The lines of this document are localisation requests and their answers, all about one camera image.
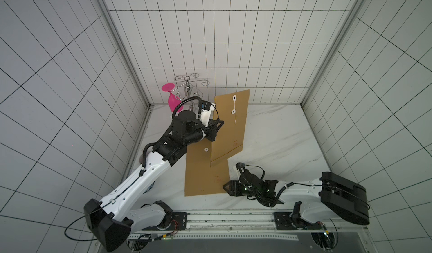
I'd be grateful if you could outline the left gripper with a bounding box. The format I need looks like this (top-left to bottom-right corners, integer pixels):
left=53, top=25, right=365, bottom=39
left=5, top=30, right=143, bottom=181
left=185, top=118, right=225, bottom=145

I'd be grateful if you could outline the brown file bag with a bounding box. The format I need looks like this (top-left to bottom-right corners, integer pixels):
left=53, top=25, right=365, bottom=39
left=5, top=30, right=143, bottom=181
left=184, top=139, right=230, bottom=197
left=210, top=90, right=250, bottom=168

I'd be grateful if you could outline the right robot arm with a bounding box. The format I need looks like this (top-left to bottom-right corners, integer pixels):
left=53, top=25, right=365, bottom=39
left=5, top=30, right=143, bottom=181
left=223, top=163, right=370, bottom=230

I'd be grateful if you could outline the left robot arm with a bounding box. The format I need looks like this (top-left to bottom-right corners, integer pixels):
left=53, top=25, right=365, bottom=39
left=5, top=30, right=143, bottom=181
left=84, top=110, right=224, bottom=253

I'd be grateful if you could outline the chrome glass rack stand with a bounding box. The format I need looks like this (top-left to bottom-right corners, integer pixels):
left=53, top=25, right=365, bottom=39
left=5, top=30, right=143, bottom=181
left=173, top=73, right=210, bottom=101

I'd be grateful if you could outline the pink wine glass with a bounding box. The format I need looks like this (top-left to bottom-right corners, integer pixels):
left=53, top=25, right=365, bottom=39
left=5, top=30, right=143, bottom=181
left=162, top=83, right=182, bottom=111

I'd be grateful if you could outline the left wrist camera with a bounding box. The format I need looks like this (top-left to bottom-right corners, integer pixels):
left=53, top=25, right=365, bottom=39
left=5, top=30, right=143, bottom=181
left=198, top=101, right=215, bottom=127

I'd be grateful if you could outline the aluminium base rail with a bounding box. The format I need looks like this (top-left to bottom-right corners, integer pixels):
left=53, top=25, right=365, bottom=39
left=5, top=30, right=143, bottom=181
left=96, top=208, right=369, bottom=235

